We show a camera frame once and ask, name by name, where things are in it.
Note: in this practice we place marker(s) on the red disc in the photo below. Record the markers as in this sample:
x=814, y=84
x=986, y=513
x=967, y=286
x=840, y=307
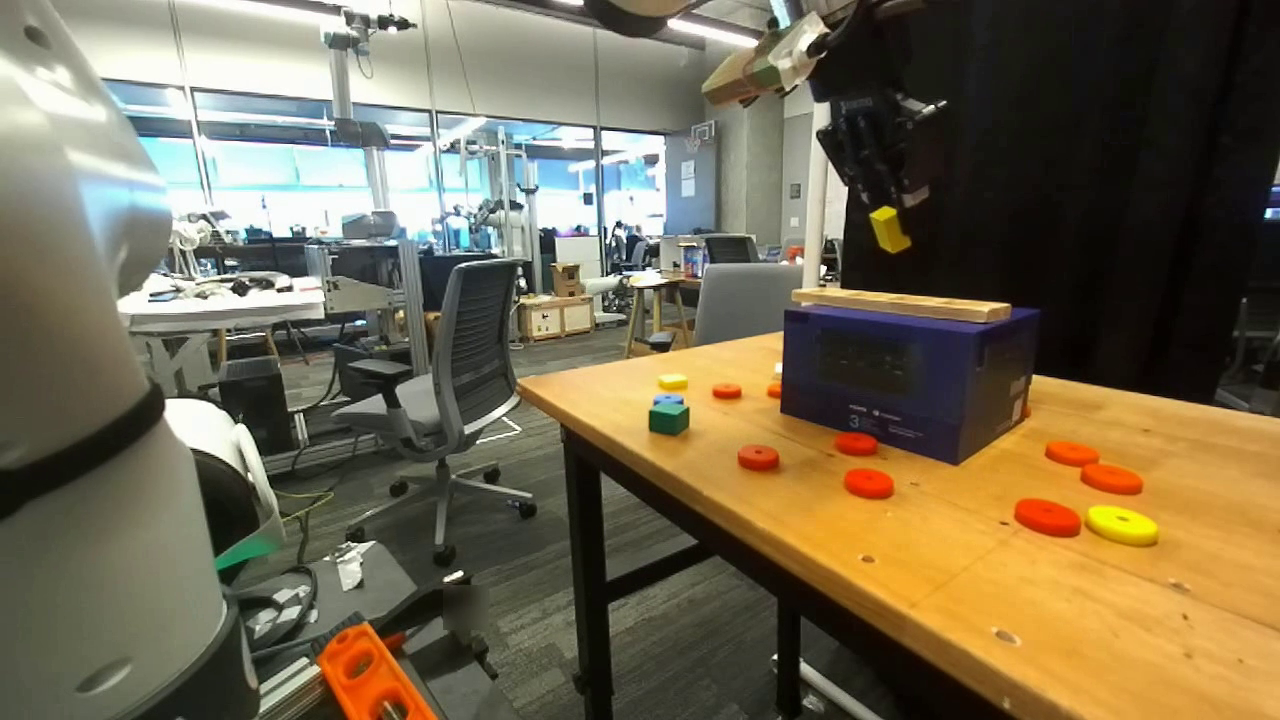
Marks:
x=775, y=390
x=1115, y=479
x=1044, y=516
x=756, y=456
x=1073, y=452
x=869, y=483
x=724, y=392

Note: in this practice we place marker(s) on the grey mesh office chair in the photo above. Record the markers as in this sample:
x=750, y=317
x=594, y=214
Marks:
x=460, y=363

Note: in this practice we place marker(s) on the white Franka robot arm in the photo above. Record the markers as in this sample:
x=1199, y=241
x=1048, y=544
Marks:
x=81, y=535

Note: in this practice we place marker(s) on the white work table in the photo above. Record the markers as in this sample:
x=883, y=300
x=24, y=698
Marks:
x=221, y=307

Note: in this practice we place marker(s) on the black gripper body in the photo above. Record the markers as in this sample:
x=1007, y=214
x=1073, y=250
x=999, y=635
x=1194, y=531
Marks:
x=884, y=133

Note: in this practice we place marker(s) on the small yellow block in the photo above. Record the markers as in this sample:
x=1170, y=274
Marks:
x=891, y=229

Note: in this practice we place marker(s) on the green block with blue top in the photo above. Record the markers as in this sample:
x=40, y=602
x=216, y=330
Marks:
x=669, y=417

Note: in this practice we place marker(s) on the orange plastic tool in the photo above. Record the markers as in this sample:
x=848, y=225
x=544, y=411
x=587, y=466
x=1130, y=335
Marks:
x=365, y=672

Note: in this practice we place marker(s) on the grey fabric chair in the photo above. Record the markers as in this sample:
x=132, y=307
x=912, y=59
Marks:
x=746, y=300

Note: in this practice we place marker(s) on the white frame pole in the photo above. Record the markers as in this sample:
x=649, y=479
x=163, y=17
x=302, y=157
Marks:
x=818, y=200

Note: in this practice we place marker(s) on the yellow disc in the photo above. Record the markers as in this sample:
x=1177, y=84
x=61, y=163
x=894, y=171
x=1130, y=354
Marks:
x=1121, y=525

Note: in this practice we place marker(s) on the blue cardboard box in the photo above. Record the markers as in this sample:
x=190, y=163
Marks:
x=904, y=380

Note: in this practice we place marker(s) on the black curtain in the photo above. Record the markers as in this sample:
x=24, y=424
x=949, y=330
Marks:
x=1095, y=175

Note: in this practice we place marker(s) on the wooden board with slots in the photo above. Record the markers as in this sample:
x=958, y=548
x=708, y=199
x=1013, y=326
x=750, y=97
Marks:
x=904, y=307

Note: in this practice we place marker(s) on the black metal table frame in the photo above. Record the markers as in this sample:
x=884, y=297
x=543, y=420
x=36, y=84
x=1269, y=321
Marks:
x=587, y=574

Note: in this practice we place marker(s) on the small yellow round piece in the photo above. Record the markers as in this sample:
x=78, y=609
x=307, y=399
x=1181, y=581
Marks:
x=675, y=380

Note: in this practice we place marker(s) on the grey ceiling mounted column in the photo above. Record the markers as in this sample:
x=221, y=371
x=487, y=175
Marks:
x=350, y=82

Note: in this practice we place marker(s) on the low cardboard box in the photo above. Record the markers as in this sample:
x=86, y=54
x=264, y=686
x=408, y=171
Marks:
x=553, y=317

